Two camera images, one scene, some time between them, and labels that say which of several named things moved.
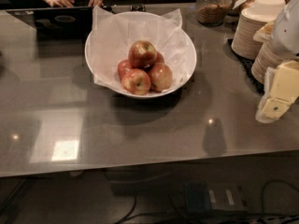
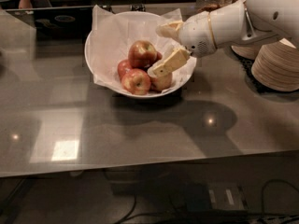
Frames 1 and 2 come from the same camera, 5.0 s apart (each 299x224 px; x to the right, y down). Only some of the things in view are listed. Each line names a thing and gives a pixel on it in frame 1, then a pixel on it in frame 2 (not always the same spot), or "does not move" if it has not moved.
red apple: [142, 54] does not move
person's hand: [93, 2] to [25, 2]
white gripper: [288, 32] to [195, 34]
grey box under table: [206, 196] does not move
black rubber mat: [247, 67] does not move
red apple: [160, 59] does not move
